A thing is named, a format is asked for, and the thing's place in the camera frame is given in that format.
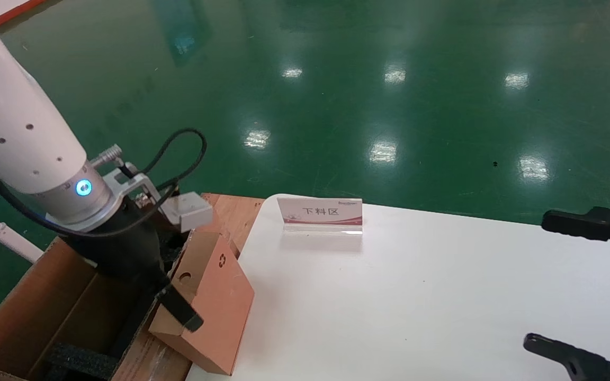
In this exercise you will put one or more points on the white platform with red edge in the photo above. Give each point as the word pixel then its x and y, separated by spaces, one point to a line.
pixel 7 6

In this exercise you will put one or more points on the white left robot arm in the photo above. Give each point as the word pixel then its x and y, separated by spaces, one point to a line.
pixel 19 121

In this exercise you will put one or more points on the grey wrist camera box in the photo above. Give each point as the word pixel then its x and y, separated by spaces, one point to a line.
pixel 194 214

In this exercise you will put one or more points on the small cardboard box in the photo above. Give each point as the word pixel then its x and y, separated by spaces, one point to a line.
pixel 220 307

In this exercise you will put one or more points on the plywood board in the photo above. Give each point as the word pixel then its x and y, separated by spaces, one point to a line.
pixel 236 217

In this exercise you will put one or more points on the acrylic sign with red stripe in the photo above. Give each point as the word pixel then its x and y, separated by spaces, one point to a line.
pixel 321 211

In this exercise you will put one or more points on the large open cardboard box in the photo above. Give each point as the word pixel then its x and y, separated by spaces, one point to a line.
pixel 24 312

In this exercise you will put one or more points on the black foam box liner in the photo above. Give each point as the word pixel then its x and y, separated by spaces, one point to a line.
pixel 82 361

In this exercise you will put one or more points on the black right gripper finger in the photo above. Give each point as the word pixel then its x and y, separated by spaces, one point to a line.
pixel 591 225
pixel 580 362

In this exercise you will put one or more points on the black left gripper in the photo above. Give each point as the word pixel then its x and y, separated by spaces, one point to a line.
pixel 125 248

